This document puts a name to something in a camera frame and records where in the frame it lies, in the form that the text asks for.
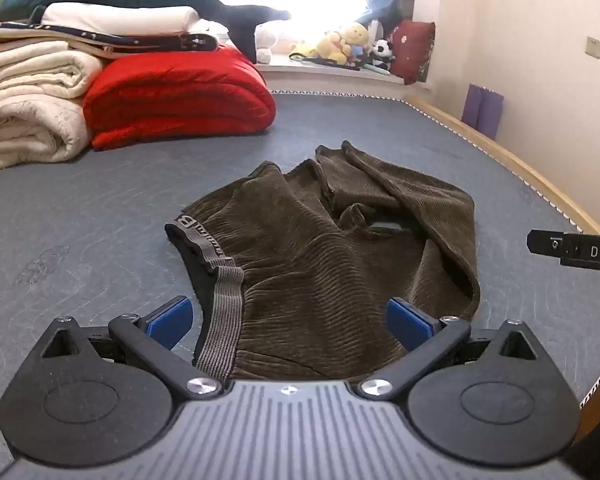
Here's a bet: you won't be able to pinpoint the white plush toy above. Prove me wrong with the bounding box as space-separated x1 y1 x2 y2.
254 24 280 64

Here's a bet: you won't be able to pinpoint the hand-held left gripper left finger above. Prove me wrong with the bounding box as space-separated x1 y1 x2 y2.
40 296 224 402

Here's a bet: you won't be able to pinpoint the red folded blanket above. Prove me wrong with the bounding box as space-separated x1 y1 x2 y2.
82 44 277 151

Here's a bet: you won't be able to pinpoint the panda plush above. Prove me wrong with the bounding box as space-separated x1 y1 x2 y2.
369 40 397 74

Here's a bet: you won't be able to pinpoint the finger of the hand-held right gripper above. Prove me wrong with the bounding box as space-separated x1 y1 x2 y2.
527 229 600 275

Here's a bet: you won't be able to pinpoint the navy patterned folded blanket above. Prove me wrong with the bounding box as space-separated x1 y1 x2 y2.
0 20 221 56

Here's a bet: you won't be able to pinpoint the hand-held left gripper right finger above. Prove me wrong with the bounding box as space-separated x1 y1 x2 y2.
357 297 553 402

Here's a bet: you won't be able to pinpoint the purple folded mat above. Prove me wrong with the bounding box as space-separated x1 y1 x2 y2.
461 84 505 141

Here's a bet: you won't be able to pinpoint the yellow bear plush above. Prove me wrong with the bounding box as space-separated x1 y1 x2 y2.
289 22 372 66

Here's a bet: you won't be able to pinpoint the grey quilted mattress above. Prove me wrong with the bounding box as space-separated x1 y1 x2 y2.
0 91 600 480

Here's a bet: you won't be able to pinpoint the dark red cushion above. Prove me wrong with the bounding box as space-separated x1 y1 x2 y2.
387 20 437 86

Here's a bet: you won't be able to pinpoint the brown corduroy pants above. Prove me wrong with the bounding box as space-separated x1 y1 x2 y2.
165 140 482 383

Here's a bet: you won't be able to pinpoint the white folded blanket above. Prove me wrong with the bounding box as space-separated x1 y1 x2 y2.
40 2 229 37

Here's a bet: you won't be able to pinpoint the cream fluffy rolled blanket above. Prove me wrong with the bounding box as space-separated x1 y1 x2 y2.
0 91 93 173

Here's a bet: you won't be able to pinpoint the cream folded blanket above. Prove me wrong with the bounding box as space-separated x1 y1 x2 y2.
0 41 104 102

